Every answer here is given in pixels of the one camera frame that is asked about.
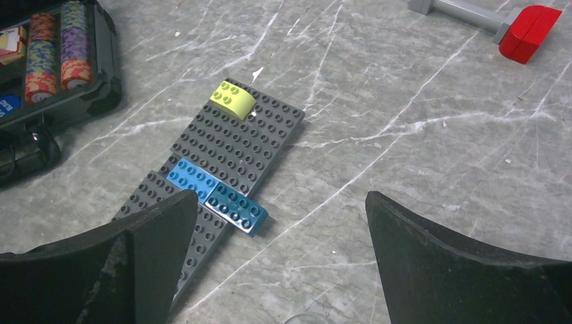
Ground purple chip stack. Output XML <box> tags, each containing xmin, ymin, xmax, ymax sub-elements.
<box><xmin>60</xmin><ymin>27</ymin><xmax>90</xmax><ymax>63</ymax></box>

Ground green blue chip stack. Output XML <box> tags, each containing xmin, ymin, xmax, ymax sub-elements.
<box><xmin>60</xmin><ymin>1</ymin><xmax>88</xmax><ymax>30</ymax></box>

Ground grey cylinder tool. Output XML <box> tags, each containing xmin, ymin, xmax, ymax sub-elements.
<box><xmin>408</xmin><ymin>0</ymin><xmax>523</xmax><ymax>45</ymax></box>

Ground clear round plastic disc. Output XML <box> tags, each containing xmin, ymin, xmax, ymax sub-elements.
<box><xmin>285</xmin><ymin>313</ymin><xmax>332</xmax><ymax>324</ymax></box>

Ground lower grey lego baseplate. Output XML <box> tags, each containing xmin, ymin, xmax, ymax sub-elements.
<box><xmin>112</xmin><ymin>154</ymin><xmax>231</xmax><ymax>307</ymax></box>

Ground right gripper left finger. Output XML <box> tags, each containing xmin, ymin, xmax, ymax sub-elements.
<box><xmin>1</xmin><ymin>190</ymin><xmax>198</xmax><ymax>323</ymax></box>

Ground dark blue lego brick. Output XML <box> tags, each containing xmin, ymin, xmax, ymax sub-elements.
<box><xmin>205</xmin><ymin>182</ymin><xmax>268</xmax><ymax>237</ymax></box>

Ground black poker chip case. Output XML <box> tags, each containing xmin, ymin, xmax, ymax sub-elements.
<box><xmin>1</xmin><ymin>1</ymin><xmax>122</xmax><ymax>186</ymax></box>

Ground blue small blind button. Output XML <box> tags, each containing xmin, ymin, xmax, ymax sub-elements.
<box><xmin>0</xmin><ymin>94</ymin><xmax>22</xmax><ymax>118</ymax></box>

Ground lime green lego brick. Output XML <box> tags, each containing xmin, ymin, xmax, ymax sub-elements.
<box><xmin>209</xmin><ymin>81</ymin><xmax>256</xmax><ymax>120</ymax></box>

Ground light blue lego brick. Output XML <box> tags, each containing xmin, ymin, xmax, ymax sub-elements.
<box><xmin>167</xmin><ymin>158</ymin><xmax>219</xmax><ymax>204</ymax></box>

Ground grey lego baseplate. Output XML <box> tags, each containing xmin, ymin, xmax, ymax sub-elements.
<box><xmin>171</xmin><ymin>78</ymin><xmax>305</xmax><ymax>198</ymax></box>
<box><xmin>112</xmin><ymin>154</ymin><xmax>231</xmax><ymax>307</ymax></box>

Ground red playing card deck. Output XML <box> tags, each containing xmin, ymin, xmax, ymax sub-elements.
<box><xmin>1</xmin><ymin>26</ymin><xmax>28</xmax><ymax>67</ymax></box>

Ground red tan chip stack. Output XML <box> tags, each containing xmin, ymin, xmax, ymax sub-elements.
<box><xmin>60</xmin><ymin>59</ymin><xmax>92</xmax><ymax>90</ymax></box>

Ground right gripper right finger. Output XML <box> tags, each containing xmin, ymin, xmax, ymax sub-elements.
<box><xmin>365</xmin><ymin>191</ymin><xmax>571</xmax><ymax>323</ymax></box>

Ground orange black chip stack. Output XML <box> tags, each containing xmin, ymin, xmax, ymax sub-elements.
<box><xmin>28</xmin><ymin>12</ymin><xmax>57</xmax><ymax>43</ymax></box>

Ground red block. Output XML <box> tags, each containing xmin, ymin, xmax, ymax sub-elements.
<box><xmin>498</xmin><ymin>5</ymin><xmax>562</xmax><ymax>64</ymax></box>

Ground upper grey lego baseplate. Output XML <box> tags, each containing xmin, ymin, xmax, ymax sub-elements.
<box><xmin>171</xmin><ymin>78</ymin><xmax>305</xmax><ymax>198</ymax></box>

